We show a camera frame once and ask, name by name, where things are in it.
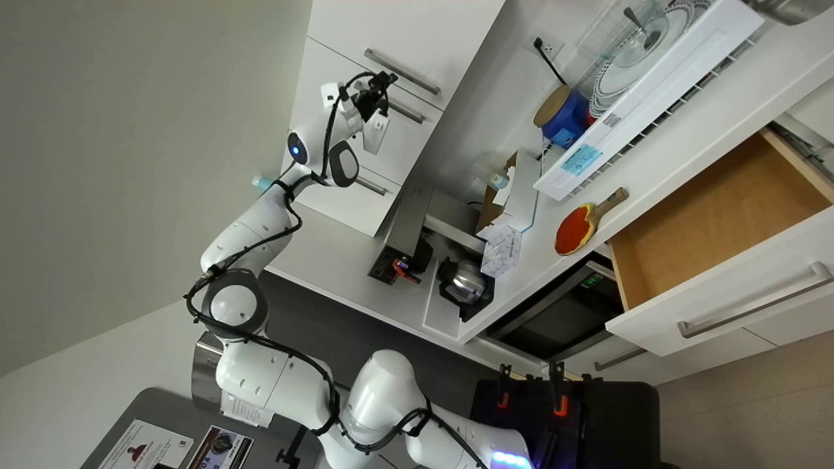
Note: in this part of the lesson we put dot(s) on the white handled cabinet door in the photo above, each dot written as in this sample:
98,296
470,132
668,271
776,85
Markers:
359,169

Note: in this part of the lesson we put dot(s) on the open wooden drawer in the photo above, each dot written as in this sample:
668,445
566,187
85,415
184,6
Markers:
730,245

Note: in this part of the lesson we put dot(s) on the printed paper sheet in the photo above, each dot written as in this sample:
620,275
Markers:
501,249

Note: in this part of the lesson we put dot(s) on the white dish rack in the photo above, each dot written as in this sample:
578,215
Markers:
661,62

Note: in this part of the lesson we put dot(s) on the blue container with cork lid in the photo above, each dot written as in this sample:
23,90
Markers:
565,116

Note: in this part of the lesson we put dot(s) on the red ping pong paddle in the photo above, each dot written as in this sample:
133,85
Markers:
582,223

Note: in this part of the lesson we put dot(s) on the black steel coffee machine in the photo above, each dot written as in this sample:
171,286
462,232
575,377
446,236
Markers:
421,244

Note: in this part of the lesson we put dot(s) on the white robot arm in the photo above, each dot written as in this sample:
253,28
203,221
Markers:
264,378

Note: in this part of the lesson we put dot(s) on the brown cardboard box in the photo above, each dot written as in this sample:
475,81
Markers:
513,197

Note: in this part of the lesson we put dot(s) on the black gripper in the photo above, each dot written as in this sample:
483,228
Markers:
373,97

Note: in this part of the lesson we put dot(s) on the white middle cabinet door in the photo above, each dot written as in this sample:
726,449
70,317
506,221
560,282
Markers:
425,43

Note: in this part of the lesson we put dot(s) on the black built-in oven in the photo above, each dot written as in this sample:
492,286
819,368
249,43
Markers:
565,314

